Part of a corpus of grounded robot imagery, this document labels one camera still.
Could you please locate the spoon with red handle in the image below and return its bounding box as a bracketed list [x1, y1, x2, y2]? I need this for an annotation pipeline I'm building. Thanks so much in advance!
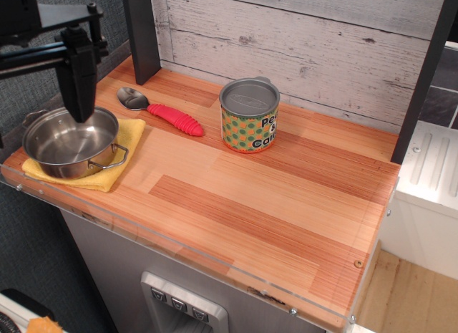
[117, 87, 204, 137]

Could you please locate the yellow folded cloth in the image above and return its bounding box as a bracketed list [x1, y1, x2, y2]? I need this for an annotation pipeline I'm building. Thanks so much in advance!
[21, 118, 147, 193]

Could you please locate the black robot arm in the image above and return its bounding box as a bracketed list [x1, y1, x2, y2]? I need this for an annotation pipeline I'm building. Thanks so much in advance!
[1, 0, 108, 122]

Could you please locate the dark grey right post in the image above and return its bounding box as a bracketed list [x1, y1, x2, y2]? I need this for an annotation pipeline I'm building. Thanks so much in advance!
[391, 0, 457, 165]

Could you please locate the peas and carrots toy can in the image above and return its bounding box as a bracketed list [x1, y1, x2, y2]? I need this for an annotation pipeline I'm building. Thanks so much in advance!
[219, 77, 280, 154]

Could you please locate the dark grey left post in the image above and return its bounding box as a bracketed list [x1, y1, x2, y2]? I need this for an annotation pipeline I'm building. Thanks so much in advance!
[123, 0, 161, 85]

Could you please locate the grey toy fridge cabinet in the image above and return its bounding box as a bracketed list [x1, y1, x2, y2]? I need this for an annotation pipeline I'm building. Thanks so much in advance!
[59, 208, 327, 333]

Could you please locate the clear acrylic edge guard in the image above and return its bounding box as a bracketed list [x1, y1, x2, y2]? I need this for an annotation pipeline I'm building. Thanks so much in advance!
[1, 165, 361, 332]

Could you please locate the stainless steel pot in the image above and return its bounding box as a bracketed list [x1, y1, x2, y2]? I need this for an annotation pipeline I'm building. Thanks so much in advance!
[22, 107, 130, 179]

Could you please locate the silver dispenser panel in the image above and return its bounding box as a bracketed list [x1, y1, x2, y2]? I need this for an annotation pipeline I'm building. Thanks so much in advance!
[141, 271, 229, 332]

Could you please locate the dark grey post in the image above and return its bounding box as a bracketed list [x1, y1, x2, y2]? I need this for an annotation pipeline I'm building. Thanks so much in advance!
[123, 0, 161, 85]
[391, 0, 457, 165]

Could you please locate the white toy sink unit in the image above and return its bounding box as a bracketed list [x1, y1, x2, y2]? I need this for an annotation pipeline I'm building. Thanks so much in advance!
[378, 41, 458, 281]

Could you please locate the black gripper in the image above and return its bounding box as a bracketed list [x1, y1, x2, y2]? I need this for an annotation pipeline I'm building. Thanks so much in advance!
[1, 2, 108, 123]

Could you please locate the orange object bottom left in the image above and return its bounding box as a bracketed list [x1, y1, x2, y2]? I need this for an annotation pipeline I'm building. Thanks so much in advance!
[26, 317, 64, 333]

